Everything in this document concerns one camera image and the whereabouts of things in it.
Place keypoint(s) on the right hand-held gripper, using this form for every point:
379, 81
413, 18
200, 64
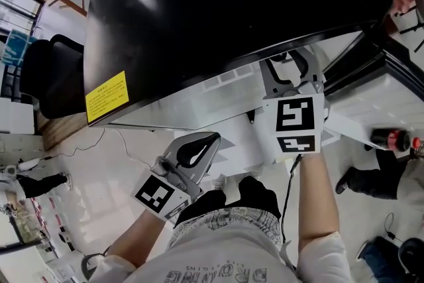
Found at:
295, 114

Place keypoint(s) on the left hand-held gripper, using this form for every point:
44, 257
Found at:
155, 193

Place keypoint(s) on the large black machine housing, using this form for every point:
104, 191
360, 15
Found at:
198, 10

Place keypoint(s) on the person's left forearm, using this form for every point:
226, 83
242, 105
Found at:
139, 238

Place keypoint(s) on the person's right forearm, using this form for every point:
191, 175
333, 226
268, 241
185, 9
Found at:
318, 202

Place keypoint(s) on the person's left grey shoe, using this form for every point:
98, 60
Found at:
218, 183

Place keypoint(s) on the person's black trousers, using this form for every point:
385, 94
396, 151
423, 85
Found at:
258, 195

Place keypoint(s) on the person's white printed shirt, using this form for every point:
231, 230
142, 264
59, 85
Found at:
225, 252

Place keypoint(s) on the dark cola bottle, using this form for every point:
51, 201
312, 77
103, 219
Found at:
391, 139

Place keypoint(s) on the wooden platform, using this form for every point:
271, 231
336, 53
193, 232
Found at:
56, 129

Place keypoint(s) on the black mesh office chair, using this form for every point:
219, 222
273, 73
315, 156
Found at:
53, 76

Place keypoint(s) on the dark blue bag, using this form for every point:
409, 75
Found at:
381, 258

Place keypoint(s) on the blue printed board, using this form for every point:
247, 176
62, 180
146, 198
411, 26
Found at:
16, 46

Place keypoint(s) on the black round bin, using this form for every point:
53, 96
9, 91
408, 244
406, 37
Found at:
414, 255

